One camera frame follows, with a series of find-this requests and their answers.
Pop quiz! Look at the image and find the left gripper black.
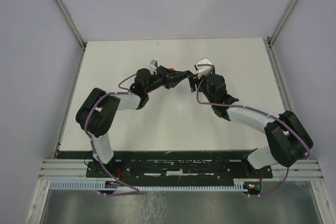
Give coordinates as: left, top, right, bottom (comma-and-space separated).
145, 65, 186, 94

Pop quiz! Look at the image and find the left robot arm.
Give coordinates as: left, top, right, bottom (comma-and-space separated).
76, 66, 194, 177

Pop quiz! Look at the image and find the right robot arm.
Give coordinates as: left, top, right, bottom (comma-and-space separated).
188, 71, 313, 177

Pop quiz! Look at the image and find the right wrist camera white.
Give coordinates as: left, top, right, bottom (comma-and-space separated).
194, 58, 215, 79

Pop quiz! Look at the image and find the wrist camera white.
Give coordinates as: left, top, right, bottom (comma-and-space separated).
194, 58, 215, 79
148, 60, 158, 74

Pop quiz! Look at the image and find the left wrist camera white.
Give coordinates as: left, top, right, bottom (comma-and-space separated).
148, 60, 158, 74

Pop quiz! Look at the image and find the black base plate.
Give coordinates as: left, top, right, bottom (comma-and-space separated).
86, 151, 272, 187

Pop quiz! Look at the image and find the white slotted cable duct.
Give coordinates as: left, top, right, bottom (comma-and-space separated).
49, 179, 250, 191

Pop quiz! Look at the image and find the left aluminium frame post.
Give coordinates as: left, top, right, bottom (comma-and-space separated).
54, 0, 87, 48

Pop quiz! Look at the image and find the aluminium frame post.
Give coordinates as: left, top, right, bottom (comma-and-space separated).
267, 0, 300, 47
54, 0, 87, 48

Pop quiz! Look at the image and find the right aluminium frame post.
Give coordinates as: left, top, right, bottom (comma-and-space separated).
267, 0, 300, 47

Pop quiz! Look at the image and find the aluminium front rail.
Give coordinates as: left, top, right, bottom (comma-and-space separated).
38, 159, 324, 182

